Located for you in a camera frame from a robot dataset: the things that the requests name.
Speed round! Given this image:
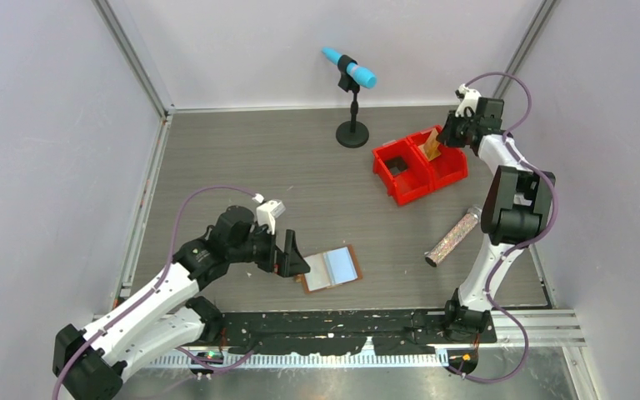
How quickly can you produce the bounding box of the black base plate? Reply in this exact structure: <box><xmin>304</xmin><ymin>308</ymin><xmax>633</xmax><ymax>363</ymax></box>
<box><xmin>190</xmin><ymin>309</ymin><xmax>475</xmax><ymax>356</ymax></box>

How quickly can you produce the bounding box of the blue microphone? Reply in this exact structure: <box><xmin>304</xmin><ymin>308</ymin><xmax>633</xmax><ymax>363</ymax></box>
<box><xmin>322</xmin><ymin>47</ymin><xmax>378</xmax><ymax>92</ymax></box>

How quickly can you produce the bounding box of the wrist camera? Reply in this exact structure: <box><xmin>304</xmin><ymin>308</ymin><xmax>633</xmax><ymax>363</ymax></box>
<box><xmin>454</xmin><ymin>84</ymin><xmax>482</xmax><ymax>118</ymax></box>
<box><xmin>252</xmin><ymin>193</ymin><xmax>286</xmax><ymax>234</ymax></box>

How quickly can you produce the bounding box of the black microphone stand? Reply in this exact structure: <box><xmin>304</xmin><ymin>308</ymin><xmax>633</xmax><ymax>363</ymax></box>
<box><xmin>336</xmin><ymin>55</ymin><xmax>369</xmax><ymax>148</ymax></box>

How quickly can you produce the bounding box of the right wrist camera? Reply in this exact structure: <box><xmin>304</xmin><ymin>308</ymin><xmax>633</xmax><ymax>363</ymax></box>
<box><xmin>454</xmin><ymin>84</ymin><xmax>482</xmax><ymax>118</ymax></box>

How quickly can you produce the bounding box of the right red bin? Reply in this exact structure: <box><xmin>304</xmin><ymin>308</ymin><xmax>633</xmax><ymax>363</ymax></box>
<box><xmin>407</xmin><ymin>125</ymin><xmax>468</xmax><ymax>192</ymax></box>

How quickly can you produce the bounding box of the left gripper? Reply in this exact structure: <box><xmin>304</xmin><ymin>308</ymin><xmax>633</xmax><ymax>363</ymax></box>
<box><xmin>227</xmin><ymin>221</ymin><xmax>309</xmax><ymax>277</ymax></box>

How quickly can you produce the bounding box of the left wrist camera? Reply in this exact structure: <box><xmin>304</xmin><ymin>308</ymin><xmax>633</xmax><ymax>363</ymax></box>
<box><xmin>252</xmin><ymin>193</ymin><xmax>286</xmax><ymax>234</ymax></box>

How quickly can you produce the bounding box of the glitter tube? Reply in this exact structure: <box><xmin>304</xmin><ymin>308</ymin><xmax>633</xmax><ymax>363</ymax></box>
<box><xmin>424</xmin><ymin>206</ymin><xmax>482</xmax><ymax>268</ymax></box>

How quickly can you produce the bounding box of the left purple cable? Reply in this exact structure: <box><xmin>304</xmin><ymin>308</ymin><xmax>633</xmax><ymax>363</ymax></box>
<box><xmin>50</xmin><ymin>185</ymin><xmax>266</xmax><ymax>400</ymax></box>

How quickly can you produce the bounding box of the left red bin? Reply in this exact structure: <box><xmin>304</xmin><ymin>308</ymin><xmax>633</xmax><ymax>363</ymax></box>
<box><xmin>372</xmin><ymin>138</ymin><xmax>431</xmax><ymax>207</ymax></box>

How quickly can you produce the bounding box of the red bin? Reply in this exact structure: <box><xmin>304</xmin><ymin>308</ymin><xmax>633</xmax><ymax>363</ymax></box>
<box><xmin>372</xmin><ymin>138</ymin><xmax>431</xmax><ymax>207</ymax></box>
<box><xmin>407</xmin><ymin>125</ymin><xmax>468</xmax><ymax>192</ymax></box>

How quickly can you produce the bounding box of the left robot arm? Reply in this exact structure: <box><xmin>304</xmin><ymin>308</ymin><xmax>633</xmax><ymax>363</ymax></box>
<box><xmin>52</xmin><ymin>199</ymin><xmax>310</xmax><ymax>399</ymax></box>

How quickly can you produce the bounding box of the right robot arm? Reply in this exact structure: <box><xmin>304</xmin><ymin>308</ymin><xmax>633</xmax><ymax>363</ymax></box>
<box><xmin>438</xmin><ymin>90</ymin><xmax>555</xmax><ymax>343</ymax></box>

